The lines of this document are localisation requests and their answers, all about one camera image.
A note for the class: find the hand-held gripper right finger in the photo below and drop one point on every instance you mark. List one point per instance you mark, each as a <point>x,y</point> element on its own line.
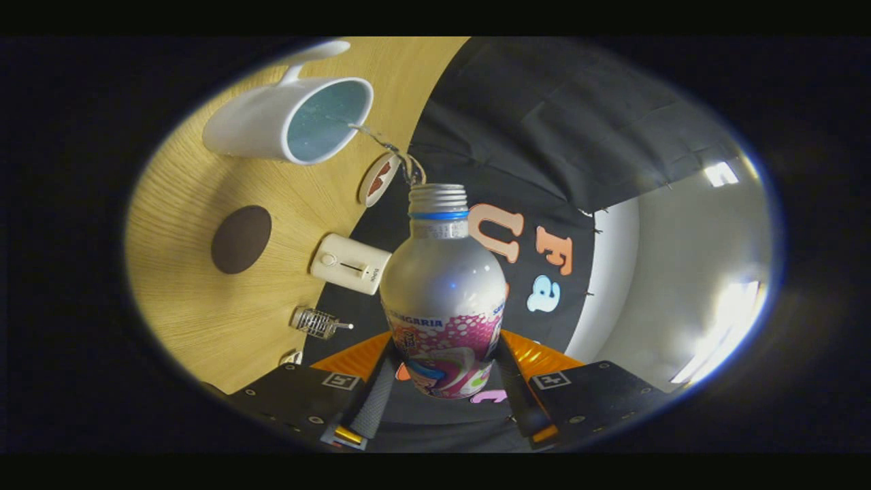
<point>520,401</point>

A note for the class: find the wooden table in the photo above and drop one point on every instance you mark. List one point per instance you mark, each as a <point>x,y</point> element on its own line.
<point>177,299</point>

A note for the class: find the round brown coaster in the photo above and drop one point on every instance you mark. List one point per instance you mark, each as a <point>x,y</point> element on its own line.
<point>241,239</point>

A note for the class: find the red food pieces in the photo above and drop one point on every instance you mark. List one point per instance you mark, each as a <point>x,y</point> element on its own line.
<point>380,178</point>

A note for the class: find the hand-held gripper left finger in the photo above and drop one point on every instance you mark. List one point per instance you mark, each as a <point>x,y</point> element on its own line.
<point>374,401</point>

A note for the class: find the white divided condiment dish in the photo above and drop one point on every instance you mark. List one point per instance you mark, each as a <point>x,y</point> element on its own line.
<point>292,356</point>

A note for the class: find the silver juice bottle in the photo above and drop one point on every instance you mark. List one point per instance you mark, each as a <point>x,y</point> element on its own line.
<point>442,286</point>

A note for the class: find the clear juice stream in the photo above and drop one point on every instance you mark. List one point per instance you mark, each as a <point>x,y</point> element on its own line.
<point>381,141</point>

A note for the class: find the white toaster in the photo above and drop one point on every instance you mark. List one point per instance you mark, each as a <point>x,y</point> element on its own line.
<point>350,264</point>

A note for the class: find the white plate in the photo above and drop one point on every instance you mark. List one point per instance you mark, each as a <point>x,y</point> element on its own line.
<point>371,194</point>

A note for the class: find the white cup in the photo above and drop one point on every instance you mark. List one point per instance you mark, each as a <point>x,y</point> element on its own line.
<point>252,122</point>

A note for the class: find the twin tube ceiling light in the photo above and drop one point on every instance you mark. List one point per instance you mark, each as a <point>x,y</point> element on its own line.
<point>720,174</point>

